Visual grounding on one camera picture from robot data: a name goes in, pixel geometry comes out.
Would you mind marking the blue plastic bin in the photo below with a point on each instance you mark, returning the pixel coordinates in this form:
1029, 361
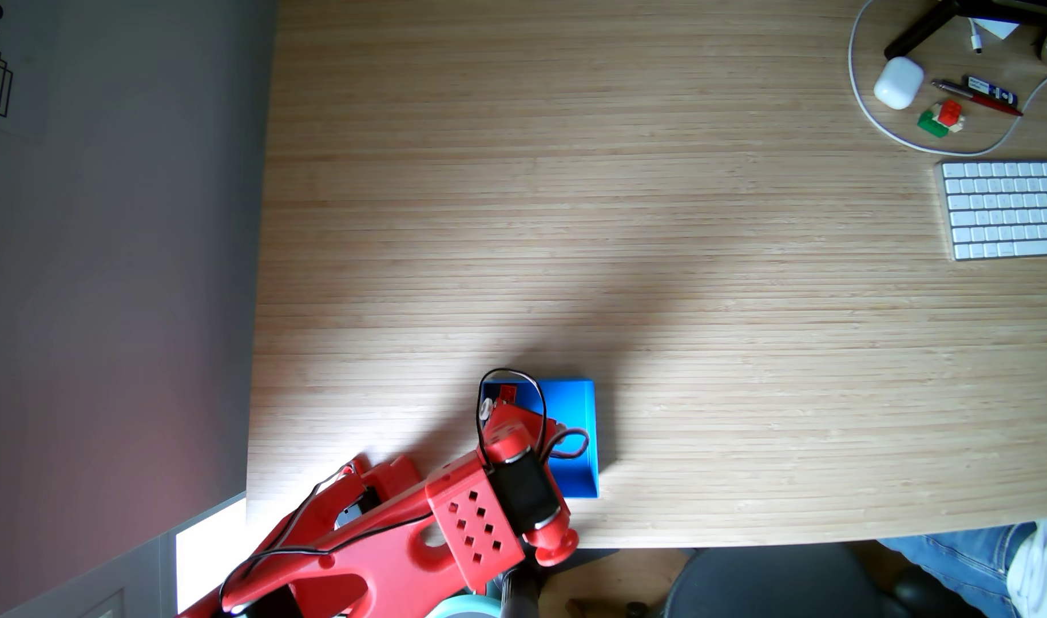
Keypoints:
575, 412

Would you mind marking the small green lego brick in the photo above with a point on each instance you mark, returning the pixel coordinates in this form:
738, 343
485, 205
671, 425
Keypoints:
929, 124

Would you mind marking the small white lego brick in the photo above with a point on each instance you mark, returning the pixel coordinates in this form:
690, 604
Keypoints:
957, 125

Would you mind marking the small red lego brick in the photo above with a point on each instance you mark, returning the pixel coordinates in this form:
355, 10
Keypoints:
949, 112

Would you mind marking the teal round object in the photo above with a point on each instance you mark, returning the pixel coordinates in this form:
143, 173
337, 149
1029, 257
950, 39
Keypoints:
463, 608

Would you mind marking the black office chair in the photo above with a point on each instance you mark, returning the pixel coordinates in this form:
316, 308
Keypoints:
772, 584

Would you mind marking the window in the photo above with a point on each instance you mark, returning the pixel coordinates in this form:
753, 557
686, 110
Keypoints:
202, 549

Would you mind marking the blue denim garment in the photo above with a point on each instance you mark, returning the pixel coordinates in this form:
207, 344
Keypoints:
961, 558

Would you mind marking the white earbuds case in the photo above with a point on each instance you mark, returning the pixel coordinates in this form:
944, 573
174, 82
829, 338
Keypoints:
898, 83

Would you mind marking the white keyboard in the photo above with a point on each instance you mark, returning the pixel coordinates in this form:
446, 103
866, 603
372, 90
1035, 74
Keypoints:
1008, 210

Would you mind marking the white cloth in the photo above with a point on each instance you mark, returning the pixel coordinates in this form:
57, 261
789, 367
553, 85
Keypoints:
1043, 575

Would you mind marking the black stand leg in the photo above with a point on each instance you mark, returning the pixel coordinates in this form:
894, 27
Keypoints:
918, 30

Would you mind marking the red and black pen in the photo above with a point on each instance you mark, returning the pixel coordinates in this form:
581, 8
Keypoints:
978, 97

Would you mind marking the blue and white stick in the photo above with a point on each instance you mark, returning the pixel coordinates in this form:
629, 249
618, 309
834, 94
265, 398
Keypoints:
991, 90

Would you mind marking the white paper piece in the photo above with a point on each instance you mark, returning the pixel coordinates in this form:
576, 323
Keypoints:
995, 28

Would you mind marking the black gooseneck camera stand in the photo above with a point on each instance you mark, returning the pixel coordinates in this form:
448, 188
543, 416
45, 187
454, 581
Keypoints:
519, 592

